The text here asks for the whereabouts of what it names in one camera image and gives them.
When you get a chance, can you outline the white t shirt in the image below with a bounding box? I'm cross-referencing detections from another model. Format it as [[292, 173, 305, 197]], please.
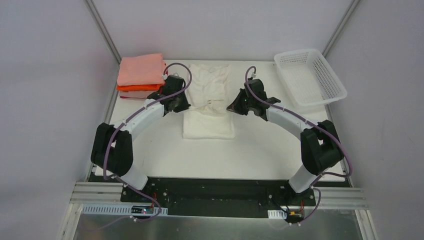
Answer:
[[182, 64, 235, 140]]

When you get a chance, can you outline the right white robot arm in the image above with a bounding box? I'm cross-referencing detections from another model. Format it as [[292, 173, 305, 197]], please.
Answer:
[[227, 77, 347, 194]]

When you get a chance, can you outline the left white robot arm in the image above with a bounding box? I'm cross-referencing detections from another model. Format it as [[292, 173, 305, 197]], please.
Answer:
[[90, 75, 190, 190]]

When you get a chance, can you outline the white plastic basket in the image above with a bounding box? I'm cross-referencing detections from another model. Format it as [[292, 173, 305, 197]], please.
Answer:
[[274, 48, 348, 112]]

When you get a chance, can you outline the right white cable duct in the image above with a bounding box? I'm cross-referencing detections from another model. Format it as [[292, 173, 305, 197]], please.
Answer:
[[267, 209, 287, 220]]

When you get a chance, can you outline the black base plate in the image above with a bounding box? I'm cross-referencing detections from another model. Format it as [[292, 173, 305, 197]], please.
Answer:
[[120, 177, 316, 219]]

